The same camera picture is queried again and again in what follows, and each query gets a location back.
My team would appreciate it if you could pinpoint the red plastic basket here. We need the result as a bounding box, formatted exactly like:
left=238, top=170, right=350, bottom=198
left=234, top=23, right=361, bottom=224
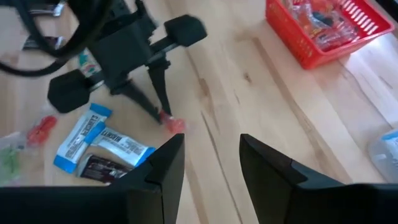
left=265, top=0, right=396, bottom=70

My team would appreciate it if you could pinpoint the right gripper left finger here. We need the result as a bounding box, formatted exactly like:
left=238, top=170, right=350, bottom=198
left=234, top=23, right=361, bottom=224
left=108, top=133, right=187, bottom=224

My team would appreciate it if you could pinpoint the teal ring candy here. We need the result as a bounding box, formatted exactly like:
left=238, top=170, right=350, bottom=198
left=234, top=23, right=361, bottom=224
left=76, top=48, right=103, bottom=78

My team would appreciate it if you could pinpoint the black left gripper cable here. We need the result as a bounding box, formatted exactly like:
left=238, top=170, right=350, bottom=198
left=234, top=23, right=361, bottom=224
left=0, top=0, right=113, bottom=78

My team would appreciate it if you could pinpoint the brown Hershey's chocolate bar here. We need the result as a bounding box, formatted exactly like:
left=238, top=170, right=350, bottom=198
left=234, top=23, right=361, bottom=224
left=76, top=154, right=134, bottom=185
left=21, top=34, right=68, bottom=51

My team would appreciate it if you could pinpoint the blue white Hershey's candy bar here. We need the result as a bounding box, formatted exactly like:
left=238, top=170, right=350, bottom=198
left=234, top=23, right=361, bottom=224
left=53, top=103, right=113, bottom=174
left=91, top=126, right=156, bottom=169
left=381, top=129, right=398, bottom=150

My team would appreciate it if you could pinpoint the green wrapped gummy candy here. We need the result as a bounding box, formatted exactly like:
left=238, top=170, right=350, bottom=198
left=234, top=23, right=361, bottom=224
left=0, top=132, right=27, bottom=187

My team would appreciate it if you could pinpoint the clear plastic bin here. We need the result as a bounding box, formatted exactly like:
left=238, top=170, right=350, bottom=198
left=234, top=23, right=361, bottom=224
left=366, top=129, right=398, bottom=184

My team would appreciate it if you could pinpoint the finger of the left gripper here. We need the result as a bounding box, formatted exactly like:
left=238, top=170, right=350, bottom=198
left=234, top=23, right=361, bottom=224
left=110, top=80, right=163, bottom=124
left=146, top=61, right=173, bottom=116

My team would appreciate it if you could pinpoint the red gummy candy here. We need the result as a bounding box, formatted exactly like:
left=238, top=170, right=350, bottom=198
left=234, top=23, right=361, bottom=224
left=26, top=114, right=58, bottom=147
left=159, top=110, right=190, bottom=134

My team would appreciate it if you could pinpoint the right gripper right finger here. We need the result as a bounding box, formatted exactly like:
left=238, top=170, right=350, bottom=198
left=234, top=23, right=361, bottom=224
left=238, top=133, right=345, bottom=224

